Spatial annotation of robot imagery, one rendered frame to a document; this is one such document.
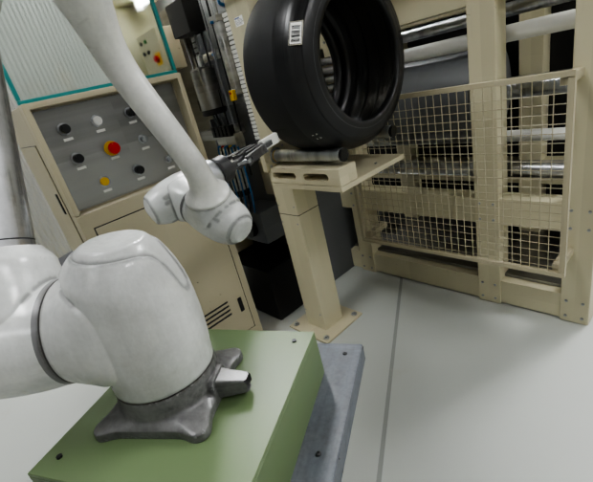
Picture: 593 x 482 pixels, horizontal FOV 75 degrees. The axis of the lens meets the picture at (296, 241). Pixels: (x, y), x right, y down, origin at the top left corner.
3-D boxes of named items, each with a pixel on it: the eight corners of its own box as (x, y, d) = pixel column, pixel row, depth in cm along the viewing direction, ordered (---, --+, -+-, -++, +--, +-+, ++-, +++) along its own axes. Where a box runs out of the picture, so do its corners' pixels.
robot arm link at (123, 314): (207, 394, 52) (152, 249, 44) (76, 420, 53) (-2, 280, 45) (221, 325, 67) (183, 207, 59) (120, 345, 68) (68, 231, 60)
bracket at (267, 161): (263, 172, 149) (256, 147, 146) (331, 142, 172) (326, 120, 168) (269, 172, 147) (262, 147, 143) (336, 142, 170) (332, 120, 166)
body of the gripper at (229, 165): (218, 160, 100) (245, 144, 105) (202, 160, 106) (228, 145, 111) (230, 186, 103) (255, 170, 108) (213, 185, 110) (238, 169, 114)
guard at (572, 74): (362, 241, 202) (338, 103, 175) (364, 239, 203) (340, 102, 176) (563, 278, 137) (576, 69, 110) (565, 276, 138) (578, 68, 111)
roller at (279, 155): (274, 146, 148) (281, 154, 151) (269, 156, 147) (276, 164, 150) (344, 143, 123) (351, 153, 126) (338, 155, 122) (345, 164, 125)
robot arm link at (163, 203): (192, 192, 108) (223, 209, 101) (144, 222, 100) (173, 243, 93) (182, 159, 101) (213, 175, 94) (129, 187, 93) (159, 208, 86)
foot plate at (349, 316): (289, 327, 199) (288, 323, 199) (323, 300, 215) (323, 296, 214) (327, 344, 180) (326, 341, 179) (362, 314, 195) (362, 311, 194)
